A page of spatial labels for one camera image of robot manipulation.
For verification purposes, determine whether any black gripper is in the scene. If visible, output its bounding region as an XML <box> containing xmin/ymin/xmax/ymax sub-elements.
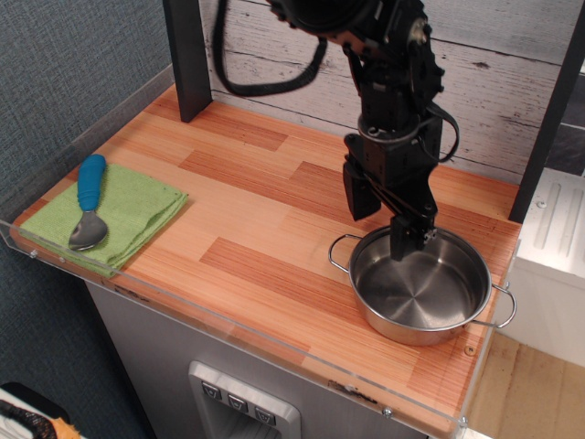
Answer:
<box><xmin>343</xmin><ymin>116</ymin><xmax>442</xmax><ymax>261</ymax></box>

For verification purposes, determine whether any stainless steel pot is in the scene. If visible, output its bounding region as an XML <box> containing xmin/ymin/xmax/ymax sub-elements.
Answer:
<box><xmin>327</xmin><ymin>227</ymin><xmax>513</xmax><ymax>347</ymax></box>

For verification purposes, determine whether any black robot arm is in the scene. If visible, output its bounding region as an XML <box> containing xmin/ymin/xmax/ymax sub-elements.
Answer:
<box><xmin>271</xmin><ymin>1</ymin><xmax>444</xmax><ymax>261</ymax></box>

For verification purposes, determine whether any white ribbed appliance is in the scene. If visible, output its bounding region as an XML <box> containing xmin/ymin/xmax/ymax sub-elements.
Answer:
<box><xmin>500</xmin><ymin>169</ymin><xmax>584</xmax><ymax>366</ymax></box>

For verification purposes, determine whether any green folded cloth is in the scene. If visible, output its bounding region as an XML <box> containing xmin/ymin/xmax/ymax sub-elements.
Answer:
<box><xmin>20</xmin><ymin>164</ymin><xmax>188</xmax><ymax>278</ymax></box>

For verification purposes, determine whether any grey cabinet with dispenser panel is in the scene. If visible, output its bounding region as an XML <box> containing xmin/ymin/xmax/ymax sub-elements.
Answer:
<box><xmin>88</xmin><ymin>284</ymin><xmax>424</xmax><ymax>438</ymax></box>

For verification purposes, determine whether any clear acrylic table guard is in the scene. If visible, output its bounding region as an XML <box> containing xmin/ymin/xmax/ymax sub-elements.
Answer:
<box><xmin>1</xmin><ymin>89</ymin><xmax>495</xmax><ymax>438</ymax></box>

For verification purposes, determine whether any orange fuzzy object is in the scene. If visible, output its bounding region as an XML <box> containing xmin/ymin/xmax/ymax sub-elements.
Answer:
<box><xmin>49</xmin><ymin>418</ymin><xmax>85</xmax><ymax>439</ymax></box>

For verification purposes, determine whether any black braided cable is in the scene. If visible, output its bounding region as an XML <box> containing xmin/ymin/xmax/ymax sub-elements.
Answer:
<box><xmin>212</xmin><ymin>0</ymin><xmax>329</xmax><ymax>98</ymax></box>

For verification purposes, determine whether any dark vertical post right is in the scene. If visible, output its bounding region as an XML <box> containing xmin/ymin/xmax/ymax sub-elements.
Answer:
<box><xmin>508</xmin><ymin>5</ymin><xmax>584</xmax><ymax>223</ymax></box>

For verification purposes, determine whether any dark vertical post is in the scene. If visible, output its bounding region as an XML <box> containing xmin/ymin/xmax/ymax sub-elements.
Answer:
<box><xmin>508</xmin><ymin>5</ymin><xmax>584</xmax><ymax>223</ymax></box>
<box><xmin>163</xmin><ymin>0</ymin><xmax>213</xmax><ymax>123</ymax></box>

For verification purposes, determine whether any dark vertical post left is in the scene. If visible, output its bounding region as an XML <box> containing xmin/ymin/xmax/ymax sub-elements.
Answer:
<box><xmin>163</xmin><ymin>0</ymin><xmax>213</xmax><ymax>123</ymax></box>

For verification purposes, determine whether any blue handled metal spoon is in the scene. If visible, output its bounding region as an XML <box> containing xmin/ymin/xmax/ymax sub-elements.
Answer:
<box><xmin>69</xmin><ymin>155</ymin><xmax>108</xmax><ymax>252</ymax></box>

